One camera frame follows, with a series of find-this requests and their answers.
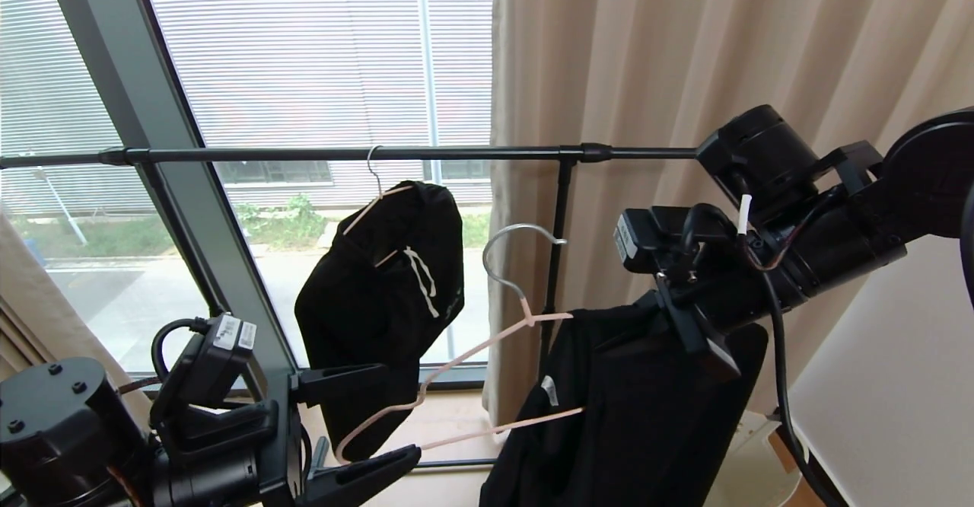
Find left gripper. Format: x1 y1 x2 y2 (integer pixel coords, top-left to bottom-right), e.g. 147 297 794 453
152 364 422 507

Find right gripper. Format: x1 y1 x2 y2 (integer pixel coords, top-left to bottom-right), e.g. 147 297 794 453
654 257 809 383

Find black shorts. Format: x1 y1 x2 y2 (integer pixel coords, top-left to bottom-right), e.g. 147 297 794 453
294 180 466 464

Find pink clothes hanger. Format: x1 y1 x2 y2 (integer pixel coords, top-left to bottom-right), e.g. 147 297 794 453
335 223 585 464
342 145 415 268

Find black garment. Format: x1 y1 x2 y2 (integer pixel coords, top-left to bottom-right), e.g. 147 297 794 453
479 305 769 507

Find white laundry basket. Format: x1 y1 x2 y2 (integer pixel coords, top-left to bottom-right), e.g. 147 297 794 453
704 412 807 507

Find black clothes rack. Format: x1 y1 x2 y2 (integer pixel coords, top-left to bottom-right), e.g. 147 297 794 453
0 144 701 470

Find beige curtain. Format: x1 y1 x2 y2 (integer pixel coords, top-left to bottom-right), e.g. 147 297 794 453
483 0 974 428
0 210 153 432

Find window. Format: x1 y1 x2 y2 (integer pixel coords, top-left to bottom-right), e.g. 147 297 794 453
0 0 499 390

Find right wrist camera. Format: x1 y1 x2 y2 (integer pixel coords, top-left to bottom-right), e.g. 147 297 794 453
613 204 735 276

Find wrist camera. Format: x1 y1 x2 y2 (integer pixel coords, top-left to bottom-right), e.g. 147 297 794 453
613 204 735 276
150 314 258 428

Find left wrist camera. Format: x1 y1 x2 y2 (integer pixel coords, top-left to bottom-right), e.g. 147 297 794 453
150 314 258 428

